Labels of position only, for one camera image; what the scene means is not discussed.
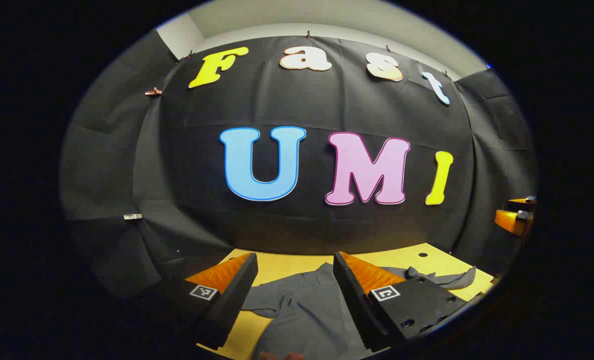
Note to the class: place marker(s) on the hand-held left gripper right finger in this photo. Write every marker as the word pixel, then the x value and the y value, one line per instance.
pixel 352 300

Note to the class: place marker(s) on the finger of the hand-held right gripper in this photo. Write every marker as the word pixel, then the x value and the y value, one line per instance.
pixel 522 201
pixel 509 221

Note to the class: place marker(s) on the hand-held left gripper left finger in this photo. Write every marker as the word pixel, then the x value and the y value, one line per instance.
pixel 237 300

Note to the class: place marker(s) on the grey button shirt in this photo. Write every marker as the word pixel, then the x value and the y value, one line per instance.
pixel 307 310

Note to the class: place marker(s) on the silver clip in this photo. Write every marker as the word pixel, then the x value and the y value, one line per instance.
pixel 132 216

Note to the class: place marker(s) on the black backdrop cloth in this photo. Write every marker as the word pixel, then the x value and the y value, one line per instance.
pixel 327 100

